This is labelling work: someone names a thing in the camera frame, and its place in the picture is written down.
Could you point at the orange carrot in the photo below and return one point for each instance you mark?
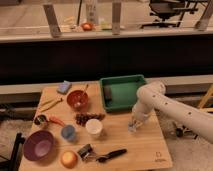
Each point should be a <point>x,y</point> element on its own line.
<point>56,120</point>

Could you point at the white cup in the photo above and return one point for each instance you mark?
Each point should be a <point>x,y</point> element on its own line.
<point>94,126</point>

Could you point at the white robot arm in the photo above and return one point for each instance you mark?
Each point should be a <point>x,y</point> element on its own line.
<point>152,96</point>

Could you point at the blue sponge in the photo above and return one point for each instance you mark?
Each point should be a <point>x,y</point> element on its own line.
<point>64,87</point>

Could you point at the black handled utensil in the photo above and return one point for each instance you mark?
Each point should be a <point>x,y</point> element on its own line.
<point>110,155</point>

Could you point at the orange fruit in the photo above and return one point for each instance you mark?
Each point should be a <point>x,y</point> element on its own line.
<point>69,159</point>

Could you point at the blue cup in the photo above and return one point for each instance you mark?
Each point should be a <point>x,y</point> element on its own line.
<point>68,132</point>

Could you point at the small metal cup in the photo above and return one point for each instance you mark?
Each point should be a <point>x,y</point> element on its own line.
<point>41,121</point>

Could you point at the green plastic tray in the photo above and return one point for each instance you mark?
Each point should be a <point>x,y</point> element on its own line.
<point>119,93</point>

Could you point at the black office chair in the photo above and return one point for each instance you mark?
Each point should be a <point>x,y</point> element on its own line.
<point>165,9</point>

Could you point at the black binder clip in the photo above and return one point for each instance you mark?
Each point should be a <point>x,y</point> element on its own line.
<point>86,153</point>

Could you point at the red bowl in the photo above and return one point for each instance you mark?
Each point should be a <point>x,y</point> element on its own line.
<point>72,100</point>

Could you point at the red round object on shelf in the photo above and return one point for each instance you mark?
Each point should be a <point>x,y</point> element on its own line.
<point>87,26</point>

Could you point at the purple bowl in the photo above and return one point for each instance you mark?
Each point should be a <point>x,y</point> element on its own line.
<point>38,145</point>

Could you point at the black chair at left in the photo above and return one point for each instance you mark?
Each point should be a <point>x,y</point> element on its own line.
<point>9,164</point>

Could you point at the wooden spoon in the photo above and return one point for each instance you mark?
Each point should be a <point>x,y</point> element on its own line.
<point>84,91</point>

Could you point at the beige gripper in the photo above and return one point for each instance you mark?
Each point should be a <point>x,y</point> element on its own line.
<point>136,123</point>

